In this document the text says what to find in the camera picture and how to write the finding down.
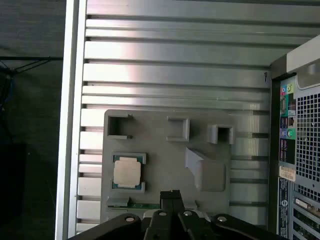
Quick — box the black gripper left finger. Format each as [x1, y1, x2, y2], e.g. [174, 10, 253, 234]
[74, 190, 176, 240]

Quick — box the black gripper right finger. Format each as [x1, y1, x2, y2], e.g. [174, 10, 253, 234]
[171, 189, 289, 240]

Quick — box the silver CPU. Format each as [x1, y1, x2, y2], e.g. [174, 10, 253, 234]
[111, 153, 146, 191]

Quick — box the green RAM stick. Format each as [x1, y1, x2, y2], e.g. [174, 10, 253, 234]
[107, 202, 161, 210]

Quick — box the grey plastic parts rack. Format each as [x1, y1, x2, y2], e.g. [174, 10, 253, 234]
[99, 108, 238, 225]

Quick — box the black and silver PC case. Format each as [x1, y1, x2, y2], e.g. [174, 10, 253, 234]
[268, 33, 320, 240]

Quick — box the aluminium table edge rail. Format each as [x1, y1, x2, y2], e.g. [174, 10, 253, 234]
[54, 0, 88, 240]

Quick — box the blue cable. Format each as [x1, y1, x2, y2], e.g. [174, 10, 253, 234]
[6, 74, 15, 103]

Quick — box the black metal frame bar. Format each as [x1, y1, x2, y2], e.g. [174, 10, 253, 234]
[0, 56, 64, 74]

